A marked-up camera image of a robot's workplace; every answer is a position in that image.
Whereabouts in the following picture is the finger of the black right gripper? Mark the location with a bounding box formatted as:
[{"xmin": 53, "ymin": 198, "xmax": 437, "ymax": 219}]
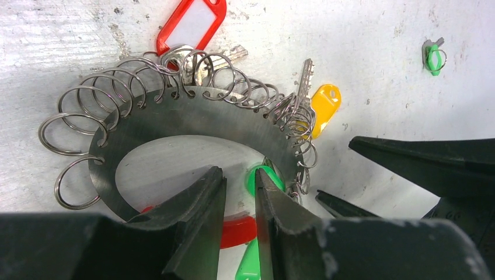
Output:
[
  {"xmin": 348, "ymin": 136, "xmax": 494, "ymax": 198},
  {"xmin": 315, "ymin": 190, "xmax": 381, "ymax": 218}
]

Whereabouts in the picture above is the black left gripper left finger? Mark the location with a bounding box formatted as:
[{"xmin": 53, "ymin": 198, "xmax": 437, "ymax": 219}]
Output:
[{"xmin": 1, "ymin": 166, "xmax": 226, "ymax": 279}]

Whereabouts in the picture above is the key with red tag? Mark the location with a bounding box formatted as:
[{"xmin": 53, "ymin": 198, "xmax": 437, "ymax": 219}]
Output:
[{"xmin": 156, "ymin": 0, "xmax": 241, "ymax": 86}]

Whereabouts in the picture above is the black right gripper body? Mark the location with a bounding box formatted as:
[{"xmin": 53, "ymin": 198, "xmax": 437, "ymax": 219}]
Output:
[{"xmin": 423, "ymin": 197, "xmax": 494, "ymax": 271}]

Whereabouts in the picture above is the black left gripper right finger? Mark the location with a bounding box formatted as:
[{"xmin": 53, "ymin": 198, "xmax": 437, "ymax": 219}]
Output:
[{"xmin": 255, "ymin": 169, "xmax": 493, "ymax": 279}]

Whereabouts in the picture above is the key with yellow tag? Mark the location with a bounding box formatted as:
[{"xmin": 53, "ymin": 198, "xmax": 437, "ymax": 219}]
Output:
[{"xmin": 287, "ymin": 58, "xmax": 342, "ymax": 144}]

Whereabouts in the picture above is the metal keyring with red grip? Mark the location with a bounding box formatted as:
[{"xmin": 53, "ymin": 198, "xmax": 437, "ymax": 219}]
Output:
[{"xmin": 38, "ymin": 48, "xmax": 316, "ymax": 247}]

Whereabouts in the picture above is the key with green tag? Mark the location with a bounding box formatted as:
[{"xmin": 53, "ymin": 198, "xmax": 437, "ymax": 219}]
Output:
[
  {"xmin": 421, "ymin": 37, "xmax": 447, "ymax": 76},
  {"xmin": 235, "ymin": 238, "xmax": 261, "ymax": 280},
  {"xmin": 246, "ymin": 156, "xmax": 287, "ymax": 198}
]

